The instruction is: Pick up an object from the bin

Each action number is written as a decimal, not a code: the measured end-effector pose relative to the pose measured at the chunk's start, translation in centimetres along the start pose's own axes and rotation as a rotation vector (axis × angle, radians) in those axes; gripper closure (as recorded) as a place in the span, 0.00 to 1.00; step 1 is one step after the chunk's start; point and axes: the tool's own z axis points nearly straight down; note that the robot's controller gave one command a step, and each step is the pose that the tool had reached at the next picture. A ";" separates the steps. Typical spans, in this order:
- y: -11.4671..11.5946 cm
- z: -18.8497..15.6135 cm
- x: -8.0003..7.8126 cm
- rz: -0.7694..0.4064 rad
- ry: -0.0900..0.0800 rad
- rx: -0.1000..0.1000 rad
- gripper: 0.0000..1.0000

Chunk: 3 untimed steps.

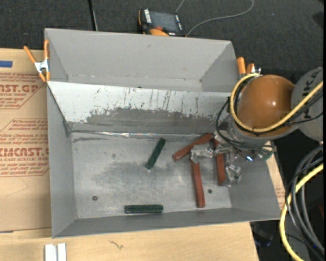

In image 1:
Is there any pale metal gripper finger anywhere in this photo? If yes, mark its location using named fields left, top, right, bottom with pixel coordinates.
left=190, top=145, right=217, bottom=165
left=224, top=163, right=243, bottom=187

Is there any brown cardboard board red print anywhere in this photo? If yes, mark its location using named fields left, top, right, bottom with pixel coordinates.
left=0, top=47, right=53, bottom=234

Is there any red-brown flat block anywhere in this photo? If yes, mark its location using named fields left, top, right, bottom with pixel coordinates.
left=190, top=156, right=206, bottom=209
left=213, top=139, right=227, bottom=187
left=172, top=132, right=215, bottom=163

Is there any dark green flat block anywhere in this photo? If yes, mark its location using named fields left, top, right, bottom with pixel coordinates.
left=124, top=204, right=164, bottom=215
left=145, top=138, right=167, bottom=171

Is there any grey metal bin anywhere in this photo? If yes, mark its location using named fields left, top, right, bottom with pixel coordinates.
left=44, top=28, right=282, bottom=239

